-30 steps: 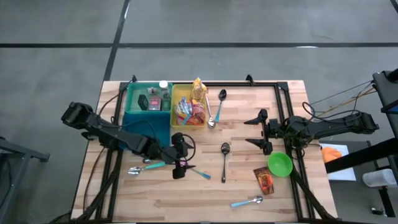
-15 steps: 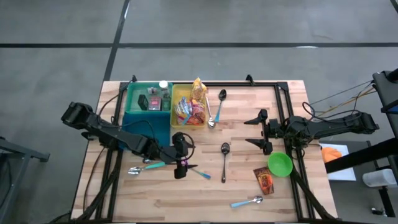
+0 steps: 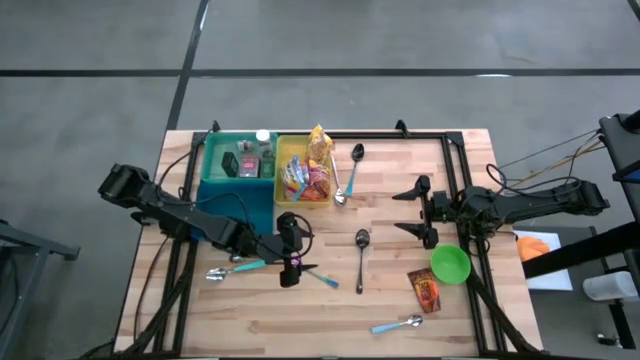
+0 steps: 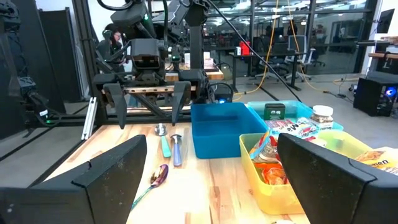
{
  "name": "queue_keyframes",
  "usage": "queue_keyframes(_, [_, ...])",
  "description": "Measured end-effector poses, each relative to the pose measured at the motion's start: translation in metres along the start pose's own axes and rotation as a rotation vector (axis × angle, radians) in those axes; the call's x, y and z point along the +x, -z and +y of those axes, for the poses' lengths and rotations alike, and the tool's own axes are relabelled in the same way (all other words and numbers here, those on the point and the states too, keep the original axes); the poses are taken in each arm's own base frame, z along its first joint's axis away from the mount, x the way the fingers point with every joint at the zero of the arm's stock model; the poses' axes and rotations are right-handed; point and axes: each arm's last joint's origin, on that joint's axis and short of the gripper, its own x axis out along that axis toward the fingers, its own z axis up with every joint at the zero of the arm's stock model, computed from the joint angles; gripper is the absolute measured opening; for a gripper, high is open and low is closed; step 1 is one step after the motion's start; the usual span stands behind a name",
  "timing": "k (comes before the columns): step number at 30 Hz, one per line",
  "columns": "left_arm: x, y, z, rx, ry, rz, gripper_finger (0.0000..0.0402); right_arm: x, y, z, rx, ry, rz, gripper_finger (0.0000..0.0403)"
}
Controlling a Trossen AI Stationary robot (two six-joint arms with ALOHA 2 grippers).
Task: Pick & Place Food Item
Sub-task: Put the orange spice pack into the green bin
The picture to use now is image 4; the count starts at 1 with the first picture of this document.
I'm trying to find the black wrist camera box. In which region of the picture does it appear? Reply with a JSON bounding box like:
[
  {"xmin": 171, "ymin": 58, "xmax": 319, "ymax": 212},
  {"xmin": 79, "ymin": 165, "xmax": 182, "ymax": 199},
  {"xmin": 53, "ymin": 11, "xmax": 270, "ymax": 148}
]
[{"xmin": 130, "ymin": 38, "xmax": 162, "ymax": 71}]

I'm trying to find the translucent yellow plastic bin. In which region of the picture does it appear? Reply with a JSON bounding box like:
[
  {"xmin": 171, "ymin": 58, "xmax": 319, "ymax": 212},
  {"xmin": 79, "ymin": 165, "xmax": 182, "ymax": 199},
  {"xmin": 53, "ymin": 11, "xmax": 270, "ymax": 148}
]
[{"xmin": 239, "ymin": 129, "xmax": 374, "ymax": 216}]

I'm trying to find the butcher-block work table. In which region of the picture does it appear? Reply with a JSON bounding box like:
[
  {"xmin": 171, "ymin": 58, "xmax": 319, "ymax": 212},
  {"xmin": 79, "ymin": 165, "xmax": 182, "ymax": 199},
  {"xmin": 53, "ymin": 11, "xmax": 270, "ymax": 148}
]
[{"xmin": 164, "ymin": 60, "xmax": 224, "ymax": 82}]

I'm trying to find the black computer tower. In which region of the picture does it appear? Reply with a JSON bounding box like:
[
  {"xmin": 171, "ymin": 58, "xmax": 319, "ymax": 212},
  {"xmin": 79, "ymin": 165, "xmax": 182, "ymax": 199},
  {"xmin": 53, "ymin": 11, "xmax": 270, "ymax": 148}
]
[{"xmin": 353, "ymin": 70, "xmax": 398, "ymax": 118}]

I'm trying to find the person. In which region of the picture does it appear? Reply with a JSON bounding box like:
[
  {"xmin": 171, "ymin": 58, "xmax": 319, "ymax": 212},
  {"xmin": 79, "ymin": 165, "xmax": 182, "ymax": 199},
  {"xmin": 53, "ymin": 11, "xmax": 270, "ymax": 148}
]
[{"xmin": 96, "ymin": 23, "xmax": 126, "ymax": 74}]

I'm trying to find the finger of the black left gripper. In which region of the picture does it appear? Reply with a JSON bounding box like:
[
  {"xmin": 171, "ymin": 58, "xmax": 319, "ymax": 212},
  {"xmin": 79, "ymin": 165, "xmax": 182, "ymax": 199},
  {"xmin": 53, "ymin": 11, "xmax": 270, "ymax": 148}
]
[
  {"xmin": 172, "ymin": 80, "xmax": 192, "ymax": 127},
  {"xmin": 103, "ymin": 82, "xmax": 128, "ymax": 130}
]

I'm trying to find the black partition panel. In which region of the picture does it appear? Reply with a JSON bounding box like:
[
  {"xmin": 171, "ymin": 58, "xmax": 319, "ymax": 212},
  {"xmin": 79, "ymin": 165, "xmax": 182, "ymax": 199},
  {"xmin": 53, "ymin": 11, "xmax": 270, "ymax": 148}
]
[{"xmin": 39, "ymin": 7, "xmax": 82, "ymax": 103}]

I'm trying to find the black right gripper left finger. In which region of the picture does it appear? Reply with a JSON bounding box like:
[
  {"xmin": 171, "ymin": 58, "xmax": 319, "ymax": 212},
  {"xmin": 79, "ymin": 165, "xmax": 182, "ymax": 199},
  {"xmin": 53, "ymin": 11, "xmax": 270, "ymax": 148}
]
[{"xmin": 0, "ymin": 134, "xmax": 148, "ymax": 224}]

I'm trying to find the red container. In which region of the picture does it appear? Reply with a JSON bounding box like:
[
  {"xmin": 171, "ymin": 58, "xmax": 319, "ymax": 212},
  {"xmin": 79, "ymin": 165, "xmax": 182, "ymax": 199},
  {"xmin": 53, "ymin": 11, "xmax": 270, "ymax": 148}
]
[{"xmin": 238, "ymin": 40, "xmax": 251, "ymax": 56}]

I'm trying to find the white box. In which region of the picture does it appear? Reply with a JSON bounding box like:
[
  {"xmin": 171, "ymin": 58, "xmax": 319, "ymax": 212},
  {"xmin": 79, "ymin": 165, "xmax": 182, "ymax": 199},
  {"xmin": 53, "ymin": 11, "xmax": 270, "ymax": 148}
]
[{"xmin": 184, "ymin": 52, "xmax": 215, "ymax": 72}]

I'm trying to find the iridescent rainbow spoon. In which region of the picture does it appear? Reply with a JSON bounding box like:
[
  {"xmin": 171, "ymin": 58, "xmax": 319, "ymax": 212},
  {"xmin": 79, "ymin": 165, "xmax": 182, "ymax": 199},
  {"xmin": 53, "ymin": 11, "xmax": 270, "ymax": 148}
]
[{"xmin": 130, "ymin": 164, "xmax": 170, "ymax": 211}]

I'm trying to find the white-lidded glass spice jar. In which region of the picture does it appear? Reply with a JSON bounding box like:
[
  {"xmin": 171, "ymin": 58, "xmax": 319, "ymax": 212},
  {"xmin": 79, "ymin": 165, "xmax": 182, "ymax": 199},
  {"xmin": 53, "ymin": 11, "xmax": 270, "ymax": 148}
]
[{"xmin": 309, "ymin": 105, "xmax": 335, "ymax": 131}]

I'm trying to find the grey mesh office chair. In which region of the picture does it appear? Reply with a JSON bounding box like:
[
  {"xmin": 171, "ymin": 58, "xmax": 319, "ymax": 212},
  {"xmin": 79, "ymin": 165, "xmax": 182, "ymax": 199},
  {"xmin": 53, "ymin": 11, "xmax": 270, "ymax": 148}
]
[{"xmin": 284, "ymin": 34, "xmax": 315, "ymax": 82}]

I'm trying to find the orange roast beef ramen packet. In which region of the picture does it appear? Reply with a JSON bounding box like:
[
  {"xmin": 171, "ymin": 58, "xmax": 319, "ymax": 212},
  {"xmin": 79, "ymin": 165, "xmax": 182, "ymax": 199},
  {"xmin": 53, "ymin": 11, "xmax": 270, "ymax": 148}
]
[{"xmin": 254, "ymin": 161, "xmax": 289, "ymax": 187}]

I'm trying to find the yellow cable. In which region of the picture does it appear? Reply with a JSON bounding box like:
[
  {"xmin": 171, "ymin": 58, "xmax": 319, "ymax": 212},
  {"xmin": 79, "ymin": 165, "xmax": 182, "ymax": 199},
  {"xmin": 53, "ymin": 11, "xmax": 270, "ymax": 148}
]
[{"xmin": 233, "ymin": 0, "xmax": 357, "ymax": 96}]

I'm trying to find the spoon with lilac handle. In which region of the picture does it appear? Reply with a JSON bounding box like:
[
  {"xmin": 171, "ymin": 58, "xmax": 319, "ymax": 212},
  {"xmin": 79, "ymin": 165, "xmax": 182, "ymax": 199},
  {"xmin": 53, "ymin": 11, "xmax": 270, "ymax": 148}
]
[{"xmin": 170, "ymin": 133, "xmax": 184, "ymax": 167}]

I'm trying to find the spoon with teal handle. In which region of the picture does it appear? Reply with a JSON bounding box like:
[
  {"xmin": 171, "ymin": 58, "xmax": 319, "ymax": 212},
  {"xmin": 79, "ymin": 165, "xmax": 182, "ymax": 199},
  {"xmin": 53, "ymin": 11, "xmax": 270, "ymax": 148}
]
[{"xmin": 154, "ymin": 123, "xmax": 172, "ymax": 159}]

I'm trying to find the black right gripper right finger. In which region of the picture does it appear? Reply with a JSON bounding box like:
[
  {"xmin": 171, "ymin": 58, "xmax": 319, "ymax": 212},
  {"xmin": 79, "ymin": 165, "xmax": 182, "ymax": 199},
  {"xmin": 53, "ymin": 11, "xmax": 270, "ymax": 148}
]
[{"xmin": 277, "ymin": 133, "xmax": 398, "ymax": 224}]

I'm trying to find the dark blue plastic bin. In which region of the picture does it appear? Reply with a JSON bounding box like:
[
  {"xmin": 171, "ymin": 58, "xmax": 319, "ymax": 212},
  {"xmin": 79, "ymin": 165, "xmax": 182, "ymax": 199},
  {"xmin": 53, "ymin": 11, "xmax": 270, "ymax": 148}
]
[{"xmin": 190, "ymin": 101, "xmax": 269, "ymax": 159}]

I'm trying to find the wooden-top grey desk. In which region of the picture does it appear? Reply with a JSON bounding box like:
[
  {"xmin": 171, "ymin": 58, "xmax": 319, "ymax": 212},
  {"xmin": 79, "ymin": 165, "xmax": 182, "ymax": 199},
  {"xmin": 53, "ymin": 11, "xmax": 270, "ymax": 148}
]
[{"xmin": 368, "ymin": 51, "xmax": 398, "ymax": 74}]

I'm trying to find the black office desk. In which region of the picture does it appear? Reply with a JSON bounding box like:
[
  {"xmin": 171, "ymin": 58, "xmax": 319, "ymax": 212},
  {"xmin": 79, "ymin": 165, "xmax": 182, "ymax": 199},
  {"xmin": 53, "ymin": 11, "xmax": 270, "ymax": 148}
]
[{"xmin": 228, "ymin": 51, "xmax": 309, "ymax": 91}]

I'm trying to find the silver aluminium bracket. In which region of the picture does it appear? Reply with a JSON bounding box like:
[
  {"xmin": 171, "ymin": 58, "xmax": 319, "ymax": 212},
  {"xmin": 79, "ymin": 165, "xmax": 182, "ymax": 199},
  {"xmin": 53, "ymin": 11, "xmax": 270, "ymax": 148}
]
[{"xmin": 81, "ymin": 96, "xmax": 98, "ymax": 141}]

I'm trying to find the teal plastic bin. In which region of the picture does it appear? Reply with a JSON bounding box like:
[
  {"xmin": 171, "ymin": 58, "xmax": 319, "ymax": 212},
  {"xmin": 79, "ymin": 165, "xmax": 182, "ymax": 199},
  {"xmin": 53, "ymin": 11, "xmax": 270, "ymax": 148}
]
[{"xmin": 245, "ymin": 99, "xmax": 345, "ymax": 131}]

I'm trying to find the dark green tea box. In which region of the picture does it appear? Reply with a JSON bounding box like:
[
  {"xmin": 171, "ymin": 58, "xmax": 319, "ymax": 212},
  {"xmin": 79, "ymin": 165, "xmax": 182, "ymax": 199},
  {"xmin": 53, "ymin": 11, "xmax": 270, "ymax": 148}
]
[{"xmin": 263, "ymin": 103, "xmax": 286, "ymax": 121}]

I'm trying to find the thin black cable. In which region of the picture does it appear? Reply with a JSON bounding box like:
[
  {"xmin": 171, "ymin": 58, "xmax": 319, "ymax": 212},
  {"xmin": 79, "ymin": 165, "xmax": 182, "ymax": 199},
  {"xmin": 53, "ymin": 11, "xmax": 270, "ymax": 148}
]
[{"xmin": 206, "ymin": 0, "xmax": 303, "ymax": 103}]

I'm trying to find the yellow chicken ramen packet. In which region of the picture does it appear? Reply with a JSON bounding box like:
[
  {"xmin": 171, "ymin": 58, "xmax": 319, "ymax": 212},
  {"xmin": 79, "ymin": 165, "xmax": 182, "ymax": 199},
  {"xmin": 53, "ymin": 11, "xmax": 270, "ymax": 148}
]
[{"xmin": 354, "ymin": 146, "xmax": 398, "ymax": 177}]

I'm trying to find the blue-striped low-sodium ramen packet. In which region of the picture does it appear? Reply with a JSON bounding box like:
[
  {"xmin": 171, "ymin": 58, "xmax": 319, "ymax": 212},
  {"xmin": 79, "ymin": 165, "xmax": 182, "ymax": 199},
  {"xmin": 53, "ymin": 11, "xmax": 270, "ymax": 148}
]
[{"xmin": 249, "ymin": 118, "xmax": 321, "ymax": 164}]

